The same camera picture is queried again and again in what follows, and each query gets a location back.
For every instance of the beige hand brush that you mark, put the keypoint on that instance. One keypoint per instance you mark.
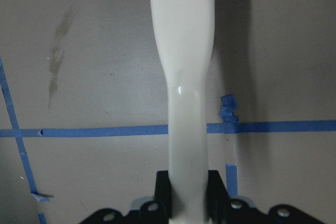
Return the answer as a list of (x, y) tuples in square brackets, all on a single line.
[(184, 35)]

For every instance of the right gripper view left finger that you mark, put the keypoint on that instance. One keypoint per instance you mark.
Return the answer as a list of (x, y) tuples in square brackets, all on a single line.
[(163, 193)]

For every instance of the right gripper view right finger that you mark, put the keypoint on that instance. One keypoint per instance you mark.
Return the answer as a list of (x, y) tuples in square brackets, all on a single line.
[(217, 198)]

